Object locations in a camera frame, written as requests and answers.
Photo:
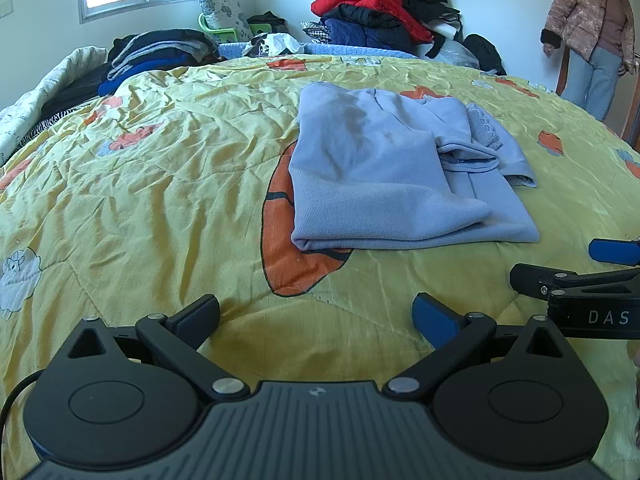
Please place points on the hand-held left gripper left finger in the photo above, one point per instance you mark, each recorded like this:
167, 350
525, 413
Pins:
200, 317

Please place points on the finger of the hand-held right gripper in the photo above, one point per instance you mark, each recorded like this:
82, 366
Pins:
535, 277
610, 250

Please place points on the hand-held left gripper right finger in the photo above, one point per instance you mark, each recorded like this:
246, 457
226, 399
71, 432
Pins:
435, 321

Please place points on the light blue sweater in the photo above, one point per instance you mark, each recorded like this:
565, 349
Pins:
375, 185

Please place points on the pile of dark clothes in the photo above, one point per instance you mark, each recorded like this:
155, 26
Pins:
150, 47

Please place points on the yellow carrot-print blanket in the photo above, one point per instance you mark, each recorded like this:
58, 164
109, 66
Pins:
150, 185

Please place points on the black bag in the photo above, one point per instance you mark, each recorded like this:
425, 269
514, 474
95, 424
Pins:
482, 50

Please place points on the clear plastic bag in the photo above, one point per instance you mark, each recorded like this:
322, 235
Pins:
455, 52

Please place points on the dark striped cloth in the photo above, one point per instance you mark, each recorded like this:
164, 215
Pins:
70, 92

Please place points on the grey and white cloth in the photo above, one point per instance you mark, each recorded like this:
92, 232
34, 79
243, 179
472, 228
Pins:
445, 25

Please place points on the white quilt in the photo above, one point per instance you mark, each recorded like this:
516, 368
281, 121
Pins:
30, 100

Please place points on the green plastic chair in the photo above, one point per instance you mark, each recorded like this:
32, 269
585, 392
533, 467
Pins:
227, 35

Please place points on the black and white cloth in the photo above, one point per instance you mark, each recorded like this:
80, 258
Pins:
275, 42

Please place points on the blue bed sheet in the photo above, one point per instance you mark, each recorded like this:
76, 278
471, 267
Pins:
340, 50

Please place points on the navy padded jacket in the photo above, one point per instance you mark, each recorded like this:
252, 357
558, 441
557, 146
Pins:
365, 35

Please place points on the houndstooth cloth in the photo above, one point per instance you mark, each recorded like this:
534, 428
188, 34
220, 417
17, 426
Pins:
315, 32

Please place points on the floral pillow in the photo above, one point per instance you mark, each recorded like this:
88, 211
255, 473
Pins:
225, 10

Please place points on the black padded jacket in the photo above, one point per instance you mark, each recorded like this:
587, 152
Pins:
360, 12

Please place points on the white wall switch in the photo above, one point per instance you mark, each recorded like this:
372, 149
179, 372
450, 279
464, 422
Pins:
6, 9

